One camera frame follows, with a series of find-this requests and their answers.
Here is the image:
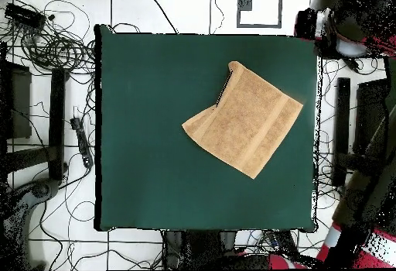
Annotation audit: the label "tan terry towel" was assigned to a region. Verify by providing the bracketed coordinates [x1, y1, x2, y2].
[181, 60, 304, 180]

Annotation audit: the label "dark flat panel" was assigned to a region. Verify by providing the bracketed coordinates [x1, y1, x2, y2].
[353, 77, 390, 157]
[0, 60, 32, 140]

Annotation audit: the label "black power adapter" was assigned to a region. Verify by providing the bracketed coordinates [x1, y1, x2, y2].
[343, 57, 361, 74]

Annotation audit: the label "black stand bar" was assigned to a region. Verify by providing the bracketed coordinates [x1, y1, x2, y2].
[331, 77, 352, 187]
[48, 67, 70, 182]

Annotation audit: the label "dark green hanging cloth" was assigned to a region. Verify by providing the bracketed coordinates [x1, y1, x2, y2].
[383, 57, 396, 123]

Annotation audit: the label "dark green table cloth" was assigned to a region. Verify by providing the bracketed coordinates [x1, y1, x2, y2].
[94, 23, 324, 232]

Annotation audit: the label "black power strip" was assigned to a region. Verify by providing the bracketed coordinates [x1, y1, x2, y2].
[70, 116, 94, 169]

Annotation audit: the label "black hub box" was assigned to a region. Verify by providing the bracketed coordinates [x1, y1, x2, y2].
[4, 2, 47, 29]

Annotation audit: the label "grey tripod base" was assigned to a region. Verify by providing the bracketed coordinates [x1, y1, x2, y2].
[0, 177, 61, 270]

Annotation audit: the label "grey rectangular floor frame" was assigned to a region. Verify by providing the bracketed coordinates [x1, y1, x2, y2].
[236, 0, 283, 29]

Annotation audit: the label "long black cable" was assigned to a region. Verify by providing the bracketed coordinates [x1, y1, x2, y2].
[144, 0, 179, 35]

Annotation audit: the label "black pedestal foot bar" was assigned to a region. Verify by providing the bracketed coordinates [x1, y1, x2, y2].
[273, 229, 299, 255]

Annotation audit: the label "loose floor cable bundle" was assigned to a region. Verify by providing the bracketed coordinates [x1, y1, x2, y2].
[234, 229, 326, 258]

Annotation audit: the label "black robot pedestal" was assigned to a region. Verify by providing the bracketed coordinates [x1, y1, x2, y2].
[162, 229, 237, 270]

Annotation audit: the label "tangled black cables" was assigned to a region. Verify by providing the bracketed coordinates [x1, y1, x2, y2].
[0, 0, 97, 77]

